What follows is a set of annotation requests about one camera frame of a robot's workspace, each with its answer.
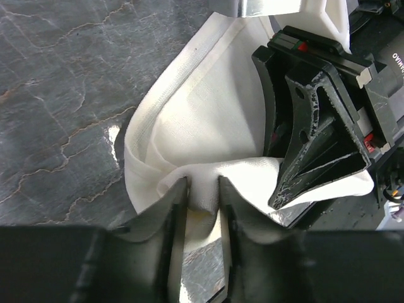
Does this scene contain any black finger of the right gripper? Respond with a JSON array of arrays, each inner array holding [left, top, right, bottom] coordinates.
[[268, 62, 371, 210], [252, 45, 287, 158]]

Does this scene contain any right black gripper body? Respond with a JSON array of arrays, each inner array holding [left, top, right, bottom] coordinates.
[[268, 25, 404, 203]]

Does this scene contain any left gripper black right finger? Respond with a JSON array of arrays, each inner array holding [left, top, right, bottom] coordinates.
[[219, 177, 403, 302]]

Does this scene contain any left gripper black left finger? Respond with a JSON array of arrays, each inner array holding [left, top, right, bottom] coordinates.
[[1, 179, 187, 302]]

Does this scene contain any white cloth napkin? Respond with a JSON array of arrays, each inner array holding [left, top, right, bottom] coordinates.
[[123, 12, 375, 253]]

